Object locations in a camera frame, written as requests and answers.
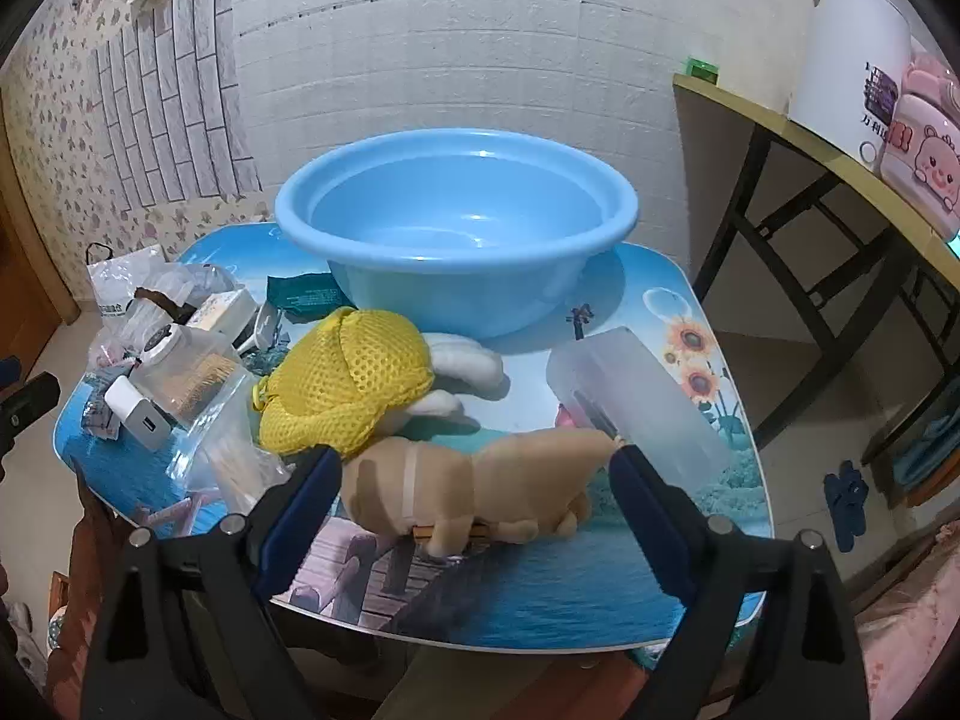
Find clear plastic box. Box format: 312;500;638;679
546;326;732;492

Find white charger block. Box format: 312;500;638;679
103;376;173;452

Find blue slipper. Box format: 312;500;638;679
840;461;871;533
823;472;852;552

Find yellow mesh bag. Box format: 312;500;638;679
259;306;436;458

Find clear bag of wooden sticks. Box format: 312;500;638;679
131;322;241;421

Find white plastic shopping bag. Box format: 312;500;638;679
86;244;170;338

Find white plush toy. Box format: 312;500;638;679
405;334;507;421

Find wooden door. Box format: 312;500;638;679
0;120;80;361

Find white electric kettle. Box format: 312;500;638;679
786;0;912;166

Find pink box with bear print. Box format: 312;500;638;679
879;94;960;222

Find pink floral blanket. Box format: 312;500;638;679
859;525;960;720

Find teal cloth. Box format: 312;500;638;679
896;390;960;488

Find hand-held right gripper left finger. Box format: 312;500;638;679
79;446;346;720

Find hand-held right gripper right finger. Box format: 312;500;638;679
607;442;878;720

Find clear bag of cotton swabs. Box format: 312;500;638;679
169;375;293;518

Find clear bag with brown strap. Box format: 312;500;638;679
120;285;203;346

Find blue plastic basin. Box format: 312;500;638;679
274;129;640;338

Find white and yellow box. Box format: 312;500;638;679
187;289;260;335

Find dark green packet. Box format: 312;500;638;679
266;272;353;327

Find wooden side table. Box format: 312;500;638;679
673;73;960;466

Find white plastic razor handle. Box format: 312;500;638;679
240;304;284;353

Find tan plush dog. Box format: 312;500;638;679
341;427;612;560

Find printed scenery desktop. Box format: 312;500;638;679
56;221;777;650

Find clear bag with pink contents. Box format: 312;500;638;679
90;337;140;383

